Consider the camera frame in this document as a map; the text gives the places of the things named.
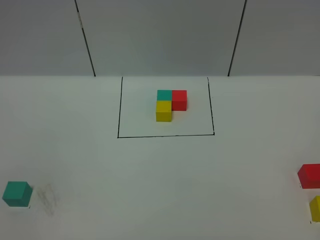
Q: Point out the red template block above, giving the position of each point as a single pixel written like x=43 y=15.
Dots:
x=179 y=100

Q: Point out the green template block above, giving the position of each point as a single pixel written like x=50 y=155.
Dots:
x=164 y=95

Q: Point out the yellow template block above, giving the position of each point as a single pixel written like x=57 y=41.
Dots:
x=163 y=111

